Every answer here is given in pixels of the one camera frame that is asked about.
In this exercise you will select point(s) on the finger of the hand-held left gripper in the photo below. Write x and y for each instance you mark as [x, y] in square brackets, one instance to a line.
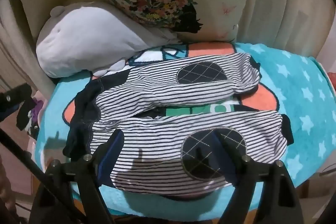
[11, 98]

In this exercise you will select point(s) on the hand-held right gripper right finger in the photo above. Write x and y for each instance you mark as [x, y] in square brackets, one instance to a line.
[225, 161]

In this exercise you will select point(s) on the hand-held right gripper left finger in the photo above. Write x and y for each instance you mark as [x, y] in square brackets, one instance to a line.
[116, 144]

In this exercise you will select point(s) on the striped pants with navy patches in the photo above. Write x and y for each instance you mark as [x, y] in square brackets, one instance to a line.
[157, 87]

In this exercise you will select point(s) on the dark cloth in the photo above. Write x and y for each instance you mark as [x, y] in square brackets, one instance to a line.
[25, 115]

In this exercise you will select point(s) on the purple cloth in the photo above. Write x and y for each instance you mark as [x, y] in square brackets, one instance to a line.
[35, 113]

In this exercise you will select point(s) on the black rod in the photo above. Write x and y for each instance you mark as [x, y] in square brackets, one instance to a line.
[23, 157]

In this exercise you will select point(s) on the teal star printed blanket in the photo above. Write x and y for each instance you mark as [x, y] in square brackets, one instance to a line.
[302, 108]

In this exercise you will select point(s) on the white plush pillow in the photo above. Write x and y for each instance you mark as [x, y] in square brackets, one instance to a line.
[86, 37]

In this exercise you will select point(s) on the beige sofa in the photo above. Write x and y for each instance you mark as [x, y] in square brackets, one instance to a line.
[275, 3]

